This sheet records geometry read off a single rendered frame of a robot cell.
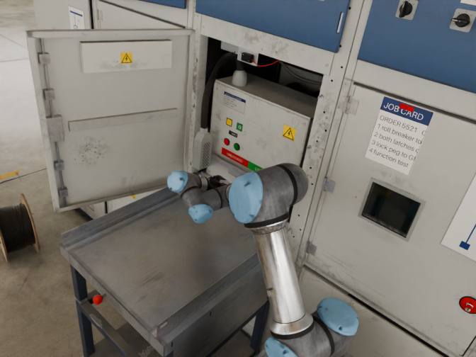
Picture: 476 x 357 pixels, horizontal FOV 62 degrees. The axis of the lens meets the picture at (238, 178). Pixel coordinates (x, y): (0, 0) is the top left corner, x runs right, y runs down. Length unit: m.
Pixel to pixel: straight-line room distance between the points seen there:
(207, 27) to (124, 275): 1.00
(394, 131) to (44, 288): 2.17
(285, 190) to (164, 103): 0.94
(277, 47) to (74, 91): 0.77
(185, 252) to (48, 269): 1.40
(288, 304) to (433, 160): 0.59
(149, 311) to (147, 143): 0.78
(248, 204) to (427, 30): 0.66
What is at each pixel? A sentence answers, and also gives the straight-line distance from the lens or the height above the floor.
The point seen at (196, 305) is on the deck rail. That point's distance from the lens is 1.38.
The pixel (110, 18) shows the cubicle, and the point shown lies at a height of 1.51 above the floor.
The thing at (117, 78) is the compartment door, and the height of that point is 1.39.
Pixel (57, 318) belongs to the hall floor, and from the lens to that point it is 2.54.
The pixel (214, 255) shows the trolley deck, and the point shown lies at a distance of 1.58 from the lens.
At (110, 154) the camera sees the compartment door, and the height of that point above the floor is 1.06.
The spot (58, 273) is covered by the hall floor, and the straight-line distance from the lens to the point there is 2.78.
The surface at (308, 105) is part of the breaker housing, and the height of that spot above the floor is 1.39.
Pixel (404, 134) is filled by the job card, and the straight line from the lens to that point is 1.26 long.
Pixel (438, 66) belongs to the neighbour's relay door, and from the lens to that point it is 1.20.
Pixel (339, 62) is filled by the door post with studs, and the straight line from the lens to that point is 1.33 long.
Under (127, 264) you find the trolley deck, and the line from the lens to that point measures 1.54.
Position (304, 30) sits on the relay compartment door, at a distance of 1.36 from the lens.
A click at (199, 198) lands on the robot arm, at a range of 1.32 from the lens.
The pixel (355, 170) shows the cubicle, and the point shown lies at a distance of 1.36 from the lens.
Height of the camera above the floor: 1.92
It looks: 31 degrees down
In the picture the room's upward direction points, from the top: 8 degrees clockwise
